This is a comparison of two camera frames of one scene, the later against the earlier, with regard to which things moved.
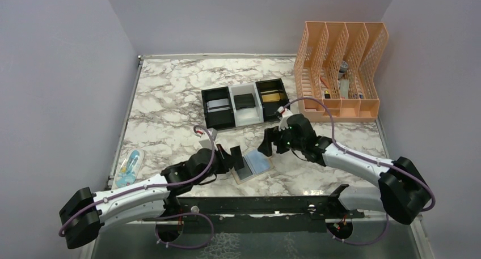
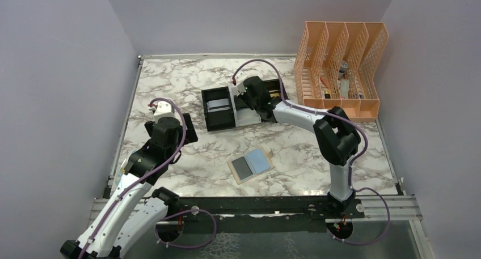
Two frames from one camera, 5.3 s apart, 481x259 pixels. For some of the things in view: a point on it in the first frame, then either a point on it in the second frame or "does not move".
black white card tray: (244, 104) does not move
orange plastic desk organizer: (336, 63) does not move
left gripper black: (224, 159) -> (190, 136)
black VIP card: (245, 172) does not move
